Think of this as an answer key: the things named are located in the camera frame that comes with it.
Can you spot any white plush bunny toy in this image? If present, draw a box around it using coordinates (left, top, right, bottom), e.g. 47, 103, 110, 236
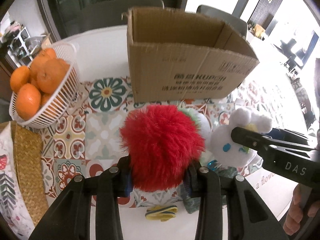
198, 108, 272, 168

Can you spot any yellow blue striped band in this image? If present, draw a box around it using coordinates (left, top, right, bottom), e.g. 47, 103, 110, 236
145, 205, 178, 222

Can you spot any red fluffy pom-pom toy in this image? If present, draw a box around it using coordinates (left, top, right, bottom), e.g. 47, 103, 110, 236
119, 105, 205, 192

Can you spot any dark green scouring pad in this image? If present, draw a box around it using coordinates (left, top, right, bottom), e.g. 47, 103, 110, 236
182, 163, 237, 214

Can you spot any person's hand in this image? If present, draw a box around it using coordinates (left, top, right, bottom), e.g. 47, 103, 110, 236
283, 183, 320, 236

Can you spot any floral paper bag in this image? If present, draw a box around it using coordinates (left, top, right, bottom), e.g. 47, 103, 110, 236
1, 122, 35, 239

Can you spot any patterned floral tablecloth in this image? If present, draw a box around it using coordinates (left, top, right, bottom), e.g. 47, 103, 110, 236
24, 76, 301, 213

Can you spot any woven straw placemat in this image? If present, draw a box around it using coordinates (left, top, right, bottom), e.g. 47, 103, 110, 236
1, 121, 48, 225

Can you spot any dark grey chair right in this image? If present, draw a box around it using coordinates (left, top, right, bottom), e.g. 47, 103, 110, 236
196, 5, 247, 37

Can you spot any dark grey chair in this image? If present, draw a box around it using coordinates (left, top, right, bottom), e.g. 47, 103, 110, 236
56, 0, 164, 38
196, 5, 247, 37

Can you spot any brown cardboard box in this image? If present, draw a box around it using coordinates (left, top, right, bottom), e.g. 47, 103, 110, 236
126, 7, 259, 103

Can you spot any white plastic fruit basket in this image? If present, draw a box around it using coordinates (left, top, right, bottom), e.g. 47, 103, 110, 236
9, 42, 80, 128

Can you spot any orange fruit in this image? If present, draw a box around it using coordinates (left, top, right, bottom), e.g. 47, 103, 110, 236
38, 48, 56, 59
15, 83, 41, 121
37, 59, 69, 94
10, 66, 30, 94

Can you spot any white shoe rack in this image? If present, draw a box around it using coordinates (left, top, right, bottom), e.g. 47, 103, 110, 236
7, 27, 33, 66

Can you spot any small cardboard box on floor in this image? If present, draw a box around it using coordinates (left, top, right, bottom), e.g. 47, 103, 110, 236
41, 33, 52, 49

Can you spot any dark grey chair left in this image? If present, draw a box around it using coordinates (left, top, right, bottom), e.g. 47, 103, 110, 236
56, 0, 164, 38

